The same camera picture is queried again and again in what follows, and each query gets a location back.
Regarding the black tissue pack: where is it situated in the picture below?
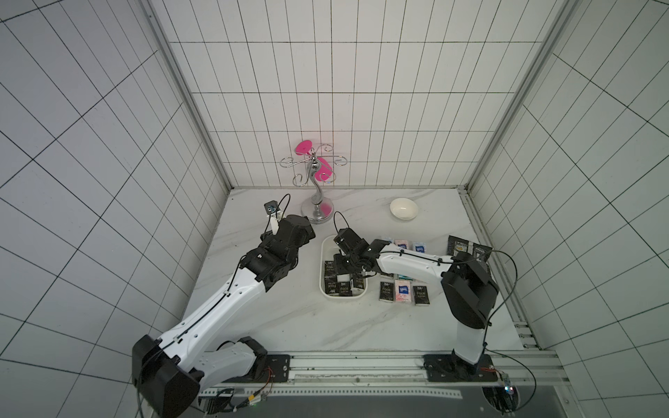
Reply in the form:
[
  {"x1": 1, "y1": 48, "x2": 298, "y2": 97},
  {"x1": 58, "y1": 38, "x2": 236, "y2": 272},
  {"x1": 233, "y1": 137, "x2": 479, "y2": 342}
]
[
  {"x1": 412, "y1": 286, "x2": 430, "y2": 306},
  {"x1": 351, "y1": 274, "x2": 366, "y2": 291},
  {"x1": 379, "y1": 281, "x2": 395, "y2": 303},
  {"x1": 322, "y1": 261, "x2": 337, "y2": 279},
  {"x1": 337, "y1": 281, "x2": 353, "y2": 297}
]

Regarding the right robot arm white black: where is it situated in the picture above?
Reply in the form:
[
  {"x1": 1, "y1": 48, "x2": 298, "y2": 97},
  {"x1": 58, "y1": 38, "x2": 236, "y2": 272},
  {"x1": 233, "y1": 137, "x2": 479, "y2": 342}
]
[{"x1": 334, "y1": 227, "x2": 499, "y2": 366}]

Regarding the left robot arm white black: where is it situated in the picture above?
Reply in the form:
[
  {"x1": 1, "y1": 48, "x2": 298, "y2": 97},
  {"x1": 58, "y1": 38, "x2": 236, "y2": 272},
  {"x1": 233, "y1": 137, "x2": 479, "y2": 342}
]
[{"x1": 132, "y1": 214, "x2": 315, "y2": 417}]

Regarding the white storage box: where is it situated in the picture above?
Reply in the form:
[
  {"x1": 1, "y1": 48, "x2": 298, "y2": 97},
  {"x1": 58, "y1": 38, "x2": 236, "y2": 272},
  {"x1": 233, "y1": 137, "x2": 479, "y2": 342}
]
[{"x1": 319, "y1": 235, "x2": 369, "y2": 301}]

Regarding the white ceramic bowl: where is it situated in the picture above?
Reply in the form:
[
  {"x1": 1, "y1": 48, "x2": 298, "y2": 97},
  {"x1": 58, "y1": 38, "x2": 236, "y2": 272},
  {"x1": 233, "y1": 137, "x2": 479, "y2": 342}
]
[{"x1": 390, "y1": 198, "x2": 420, "y2": 221}]

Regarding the chrome cup holder stand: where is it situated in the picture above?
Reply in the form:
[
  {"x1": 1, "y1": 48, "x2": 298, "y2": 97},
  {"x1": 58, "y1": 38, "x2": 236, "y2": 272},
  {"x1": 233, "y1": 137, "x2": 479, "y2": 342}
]
[{"x1": 280, "y1": 143, "x2": 348, "y2": 224}]

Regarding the pink cup lower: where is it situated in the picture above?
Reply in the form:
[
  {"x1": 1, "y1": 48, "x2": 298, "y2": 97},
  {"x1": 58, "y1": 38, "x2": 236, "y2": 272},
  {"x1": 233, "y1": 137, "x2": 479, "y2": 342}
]
[{"x1": 315, "y1": 157, "x2": 334, "y2": 183}]

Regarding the pink cup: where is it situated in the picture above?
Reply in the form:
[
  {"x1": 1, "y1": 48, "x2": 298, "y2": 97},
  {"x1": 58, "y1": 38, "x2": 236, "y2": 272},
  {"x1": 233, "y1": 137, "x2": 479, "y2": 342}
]
[
  {"x1": 315, "y1": 157, "x2": 334, "y2": 183},
  {"x1": 294, "y1": 140, "x2": 313, "y2": 156}
]

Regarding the pink cup upper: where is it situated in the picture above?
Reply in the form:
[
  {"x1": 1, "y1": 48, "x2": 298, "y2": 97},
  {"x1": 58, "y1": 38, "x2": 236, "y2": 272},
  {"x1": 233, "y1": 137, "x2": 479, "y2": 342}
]
[{"x1": 294, "y1": 140, "x2": 313, "y2": 156}]

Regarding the black snack bag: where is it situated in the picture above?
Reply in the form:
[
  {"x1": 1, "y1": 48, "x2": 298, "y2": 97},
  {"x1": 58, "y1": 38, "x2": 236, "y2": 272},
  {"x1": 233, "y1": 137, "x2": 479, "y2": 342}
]
[
  {"x1": 446, "y1": 235, "x2": 470, "y2": 256},
  {"x1": 472, "y1": 243, "x2": 493, "y2": 264}
]

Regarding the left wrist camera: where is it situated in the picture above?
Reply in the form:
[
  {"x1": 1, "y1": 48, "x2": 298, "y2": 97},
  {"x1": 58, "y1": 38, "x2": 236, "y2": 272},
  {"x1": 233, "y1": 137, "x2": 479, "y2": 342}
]
[{"x1": 264, "y1": 200, "x2": 280, "y2": 216}]

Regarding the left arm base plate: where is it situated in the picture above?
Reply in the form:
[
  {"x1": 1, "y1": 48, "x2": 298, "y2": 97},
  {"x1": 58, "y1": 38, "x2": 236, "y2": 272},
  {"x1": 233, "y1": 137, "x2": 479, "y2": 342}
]
[{"x1": 226, "y1": 355, "x2": 292, "y2": 383}]

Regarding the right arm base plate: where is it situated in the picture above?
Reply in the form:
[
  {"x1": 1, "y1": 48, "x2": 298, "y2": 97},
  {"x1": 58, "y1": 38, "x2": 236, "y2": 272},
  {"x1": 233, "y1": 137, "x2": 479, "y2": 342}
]
[{"x1": 423, "y1": 354, "x2": 498, "y2": 383}]

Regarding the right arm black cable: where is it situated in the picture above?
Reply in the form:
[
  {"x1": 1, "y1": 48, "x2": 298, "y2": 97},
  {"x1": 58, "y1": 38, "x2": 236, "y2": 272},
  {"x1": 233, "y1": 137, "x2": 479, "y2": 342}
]
[{"x1": 380, "y1": 249, "x2": 519, "y2": 356}]

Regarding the left base cable bundle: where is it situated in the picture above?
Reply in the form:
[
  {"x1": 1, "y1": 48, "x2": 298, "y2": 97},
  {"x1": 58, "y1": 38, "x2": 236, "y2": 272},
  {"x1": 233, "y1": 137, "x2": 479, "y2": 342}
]
[{"x1": 200, "y1": 365, "x2": 275, "y2": 414}]

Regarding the aluminium mounting rail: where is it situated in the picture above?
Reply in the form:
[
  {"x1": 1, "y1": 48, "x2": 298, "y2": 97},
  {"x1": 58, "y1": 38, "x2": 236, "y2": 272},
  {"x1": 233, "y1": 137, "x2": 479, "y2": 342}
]
[{"x1": 201, "y1": 351, "x2": 569, "y2": 400}]

